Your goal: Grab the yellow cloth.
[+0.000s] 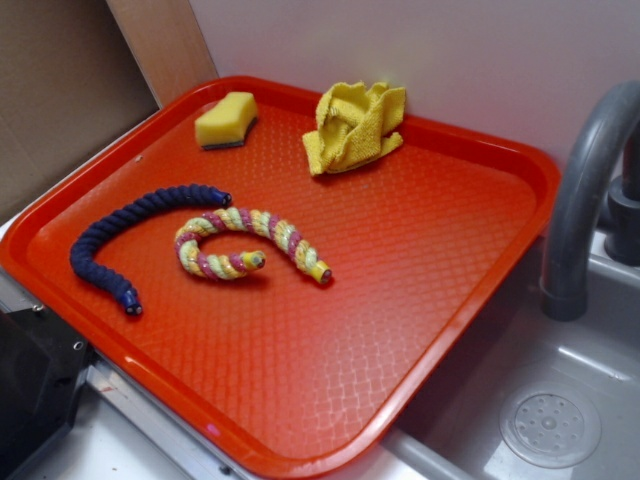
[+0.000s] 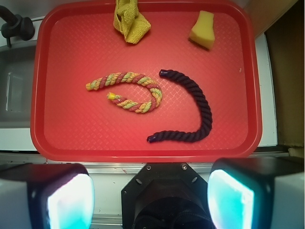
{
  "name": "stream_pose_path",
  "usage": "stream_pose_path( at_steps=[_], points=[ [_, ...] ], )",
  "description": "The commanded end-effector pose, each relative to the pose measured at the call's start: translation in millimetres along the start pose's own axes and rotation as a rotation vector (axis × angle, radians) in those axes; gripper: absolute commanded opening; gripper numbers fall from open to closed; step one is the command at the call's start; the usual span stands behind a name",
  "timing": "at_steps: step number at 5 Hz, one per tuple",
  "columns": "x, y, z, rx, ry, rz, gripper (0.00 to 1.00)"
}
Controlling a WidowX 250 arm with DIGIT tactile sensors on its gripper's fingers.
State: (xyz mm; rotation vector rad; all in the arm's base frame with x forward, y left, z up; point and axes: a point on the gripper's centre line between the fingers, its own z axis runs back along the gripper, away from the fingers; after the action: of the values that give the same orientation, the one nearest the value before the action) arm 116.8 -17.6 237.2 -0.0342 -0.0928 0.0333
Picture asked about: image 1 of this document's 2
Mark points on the yellow cloth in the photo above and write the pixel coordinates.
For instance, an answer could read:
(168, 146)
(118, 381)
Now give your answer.
(356, 125)

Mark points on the brown cardboard panel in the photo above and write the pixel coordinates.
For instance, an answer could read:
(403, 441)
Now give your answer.
(69, 87)

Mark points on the wooden board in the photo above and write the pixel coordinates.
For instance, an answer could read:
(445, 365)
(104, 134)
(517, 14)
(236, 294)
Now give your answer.
(167, 44)

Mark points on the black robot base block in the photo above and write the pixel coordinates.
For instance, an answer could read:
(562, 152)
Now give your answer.
(44, 365)

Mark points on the yellow sponge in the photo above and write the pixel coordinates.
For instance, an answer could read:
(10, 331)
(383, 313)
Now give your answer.
(228, 122)

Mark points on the dark faucet handle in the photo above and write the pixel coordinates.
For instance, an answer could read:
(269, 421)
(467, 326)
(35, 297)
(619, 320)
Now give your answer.
(622, 242)

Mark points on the grey faucet spout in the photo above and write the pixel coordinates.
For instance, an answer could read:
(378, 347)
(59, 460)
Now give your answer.
(581, 202)

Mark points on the grey sink basin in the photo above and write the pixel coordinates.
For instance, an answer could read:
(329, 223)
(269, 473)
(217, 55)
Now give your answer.
(450, 430)

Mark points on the sink drain strainer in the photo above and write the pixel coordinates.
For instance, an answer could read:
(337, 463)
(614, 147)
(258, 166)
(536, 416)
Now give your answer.
(550, 425)

